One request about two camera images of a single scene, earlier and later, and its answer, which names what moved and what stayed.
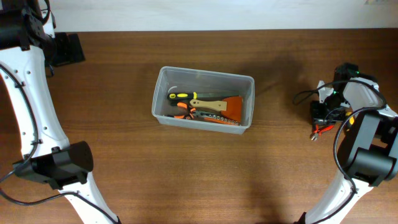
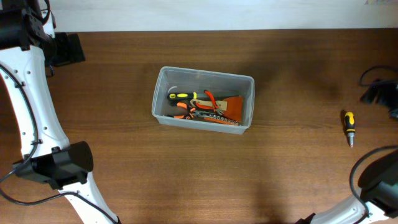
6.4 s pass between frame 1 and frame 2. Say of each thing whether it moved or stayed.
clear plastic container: stayed
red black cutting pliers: moved
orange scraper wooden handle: stayed
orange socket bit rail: stayed
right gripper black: moved
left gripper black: stayed
